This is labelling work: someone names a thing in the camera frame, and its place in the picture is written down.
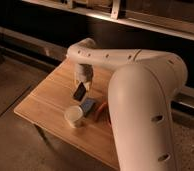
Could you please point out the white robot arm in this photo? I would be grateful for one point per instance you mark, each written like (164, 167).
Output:
(140, 92)

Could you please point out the wooden table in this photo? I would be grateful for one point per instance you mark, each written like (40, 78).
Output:
(50, 106)

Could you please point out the white cup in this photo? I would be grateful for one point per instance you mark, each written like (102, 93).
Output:
(74, 115)

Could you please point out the black eraser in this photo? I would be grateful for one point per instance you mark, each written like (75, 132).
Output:
(80, 92)

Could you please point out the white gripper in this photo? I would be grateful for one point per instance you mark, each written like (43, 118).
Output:
(83, 73)

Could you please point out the wooden wall shelf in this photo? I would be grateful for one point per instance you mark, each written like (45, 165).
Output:
(173, 27)

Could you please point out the orange carrot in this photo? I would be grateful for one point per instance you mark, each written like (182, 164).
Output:
(100, 110)

